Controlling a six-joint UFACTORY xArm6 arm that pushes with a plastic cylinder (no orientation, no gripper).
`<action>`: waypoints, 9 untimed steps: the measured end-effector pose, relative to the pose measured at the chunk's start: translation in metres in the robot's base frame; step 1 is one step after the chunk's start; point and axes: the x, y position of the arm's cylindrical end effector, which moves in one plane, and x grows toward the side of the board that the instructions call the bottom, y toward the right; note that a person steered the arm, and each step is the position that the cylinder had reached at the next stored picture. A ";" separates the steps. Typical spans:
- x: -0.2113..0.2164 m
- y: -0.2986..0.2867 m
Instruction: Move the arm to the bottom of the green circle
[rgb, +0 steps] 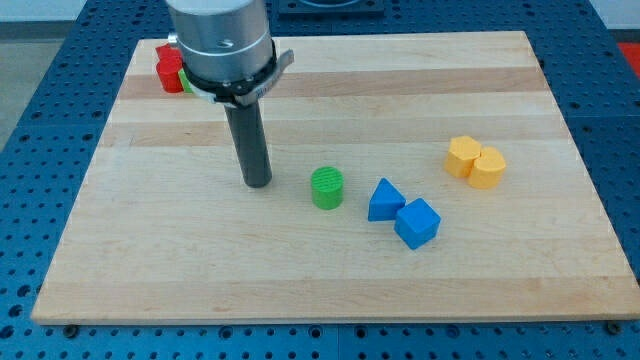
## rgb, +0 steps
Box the yellow heart block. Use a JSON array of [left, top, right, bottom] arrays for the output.
[[467, 147, 507, 189]]

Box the blue cube block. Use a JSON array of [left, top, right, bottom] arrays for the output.
[[394, 198, 441, 250]]

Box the green cylinder block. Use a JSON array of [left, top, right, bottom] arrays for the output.
[[311, 166, 344, 210]]

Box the blue triangular prism block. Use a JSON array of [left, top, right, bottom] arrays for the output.
[[368, 178, 406, 222]]

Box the red block behind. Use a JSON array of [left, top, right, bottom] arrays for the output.
[[155, 44, 182, 61]]

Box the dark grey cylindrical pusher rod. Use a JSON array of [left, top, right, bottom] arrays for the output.
[[225, 103, 272, 188]]

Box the yellow hexagon block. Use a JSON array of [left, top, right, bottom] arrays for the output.
[[444, 136, 482, 178]]

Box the green block behind arm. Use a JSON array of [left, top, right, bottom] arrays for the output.
[[178, 68, 192, 93]]

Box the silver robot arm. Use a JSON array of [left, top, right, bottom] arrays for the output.
[[166, 0, 294, 107]]

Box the red cylinder block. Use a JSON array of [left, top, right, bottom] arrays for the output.
[[156, 57, 184, 93]]

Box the wooden board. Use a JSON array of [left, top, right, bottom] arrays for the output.
[[31, 31, 639, 325]]

